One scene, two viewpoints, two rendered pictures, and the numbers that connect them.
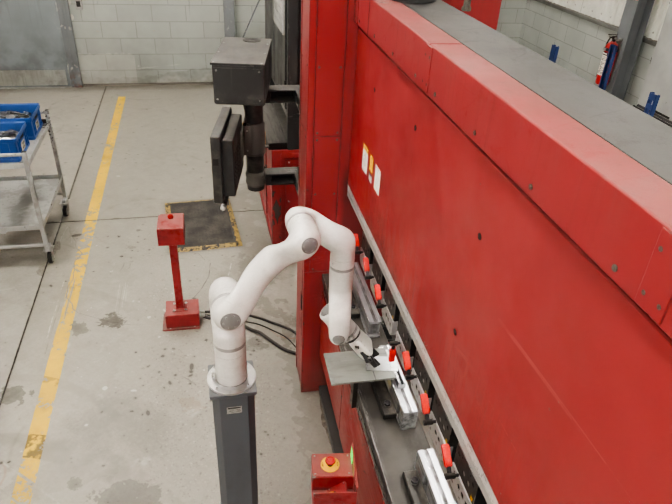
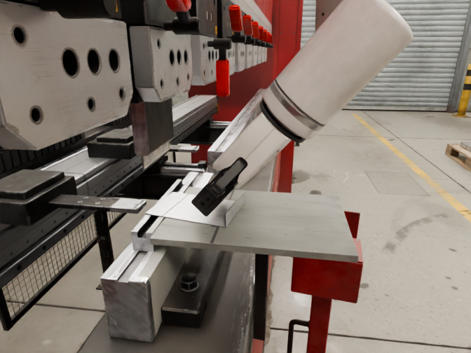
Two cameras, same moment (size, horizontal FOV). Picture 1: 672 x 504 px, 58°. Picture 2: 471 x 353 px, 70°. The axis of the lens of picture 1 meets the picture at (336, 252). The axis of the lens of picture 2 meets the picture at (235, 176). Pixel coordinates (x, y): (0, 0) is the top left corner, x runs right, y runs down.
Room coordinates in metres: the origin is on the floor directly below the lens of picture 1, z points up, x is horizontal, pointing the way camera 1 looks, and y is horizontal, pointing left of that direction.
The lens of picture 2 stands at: (2.26, 0.02, 1.23)
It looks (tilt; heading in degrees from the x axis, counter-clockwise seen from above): 21 degrees down; 202
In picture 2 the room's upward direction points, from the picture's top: straight up
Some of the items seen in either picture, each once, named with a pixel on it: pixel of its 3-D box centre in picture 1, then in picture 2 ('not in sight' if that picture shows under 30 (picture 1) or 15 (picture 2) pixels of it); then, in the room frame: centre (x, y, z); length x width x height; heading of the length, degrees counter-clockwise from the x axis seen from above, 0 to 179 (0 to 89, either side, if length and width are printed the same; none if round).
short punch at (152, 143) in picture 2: not in sight; (154, 127); (1.86, -0.26, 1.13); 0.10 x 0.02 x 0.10; 13
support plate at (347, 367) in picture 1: (358, 366); (256, 217); (1.83, -0.12, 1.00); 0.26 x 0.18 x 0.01; 103
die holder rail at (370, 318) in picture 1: (362, 297); not in sight; (2.40, -0.14, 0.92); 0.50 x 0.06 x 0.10; 13
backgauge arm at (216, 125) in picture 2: not in sight; (186, 129); (0.63, -0.93, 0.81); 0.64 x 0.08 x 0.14; 103
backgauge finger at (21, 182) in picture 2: not in sight; (65, 196); (1.90, -0.42, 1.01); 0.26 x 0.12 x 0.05; 103
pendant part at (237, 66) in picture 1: (245, 131); not in sight; (2.98, 0.51, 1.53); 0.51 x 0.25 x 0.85; 3
